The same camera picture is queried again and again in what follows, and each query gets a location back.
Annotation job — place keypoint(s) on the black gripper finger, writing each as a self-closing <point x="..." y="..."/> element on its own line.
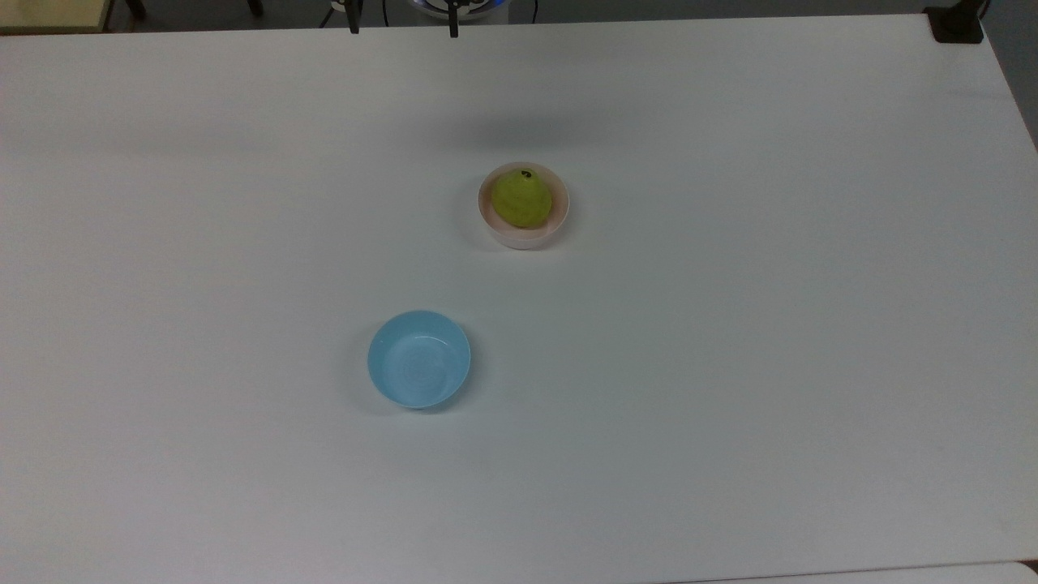
<point x="353" y="15"/>
<point x="453" y="16"/>

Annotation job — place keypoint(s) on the yellow wooden desk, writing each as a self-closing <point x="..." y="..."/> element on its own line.
<point x="49" y="15"/>

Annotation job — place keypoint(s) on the black table clamp base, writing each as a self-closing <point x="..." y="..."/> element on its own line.
<point x="957" y="23"/>

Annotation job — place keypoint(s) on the pink plastic bowl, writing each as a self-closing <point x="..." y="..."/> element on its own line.
<point x="519" y="237"/>

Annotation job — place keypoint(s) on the black furniture leg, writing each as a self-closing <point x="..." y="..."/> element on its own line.
<point x="255" y="6"/>
<point x="135" y="8"/>

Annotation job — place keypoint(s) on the blue plastic bowl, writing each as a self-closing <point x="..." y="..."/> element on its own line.
<point x="419" y="361"/>

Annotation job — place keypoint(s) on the green pear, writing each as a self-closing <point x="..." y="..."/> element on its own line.
<point x="523" y="199"/>

